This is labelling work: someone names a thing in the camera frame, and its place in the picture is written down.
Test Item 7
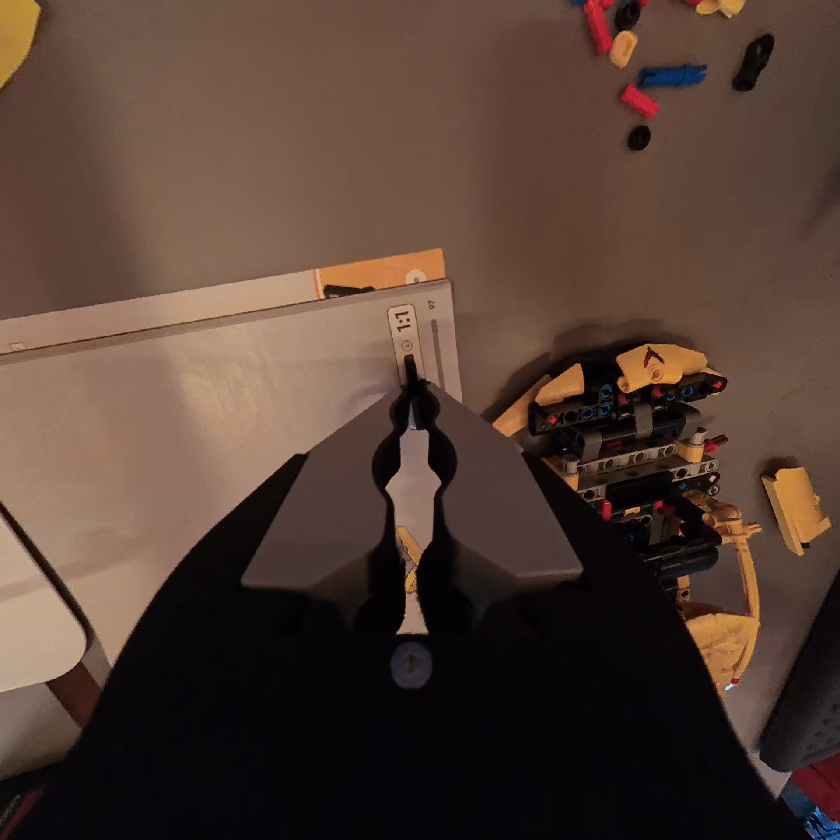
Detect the grey desk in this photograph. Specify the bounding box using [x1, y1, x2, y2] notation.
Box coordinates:
[0, 0, 840, 788]

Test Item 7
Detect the yellow toy car model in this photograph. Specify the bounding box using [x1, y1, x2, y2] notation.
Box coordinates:
[491, 340, 763, 693]

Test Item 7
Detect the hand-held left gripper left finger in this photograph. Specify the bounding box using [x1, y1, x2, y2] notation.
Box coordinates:
[240, 386, 408, 634]

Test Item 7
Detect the yellow panel subassembly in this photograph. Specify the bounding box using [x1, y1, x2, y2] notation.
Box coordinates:
[760, 466, 832, 557]

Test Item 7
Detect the black perforated pad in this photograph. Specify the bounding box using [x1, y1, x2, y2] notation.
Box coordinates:
[758, 587, 840, 774]

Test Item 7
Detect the open lego instruction booklet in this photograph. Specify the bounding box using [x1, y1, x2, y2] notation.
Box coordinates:
[0, 247, 447, 358]

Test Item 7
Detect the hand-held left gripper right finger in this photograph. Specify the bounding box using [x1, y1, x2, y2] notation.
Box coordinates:
[417, 382, 585, 636]

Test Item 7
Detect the pile of red blue pins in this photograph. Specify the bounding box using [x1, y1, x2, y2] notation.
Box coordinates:
[570, 0, 777, 153]

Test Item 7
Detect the yellow sticky note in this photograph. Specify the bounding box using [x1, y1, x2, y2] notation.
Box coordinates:
[0, 0, 42, 89]

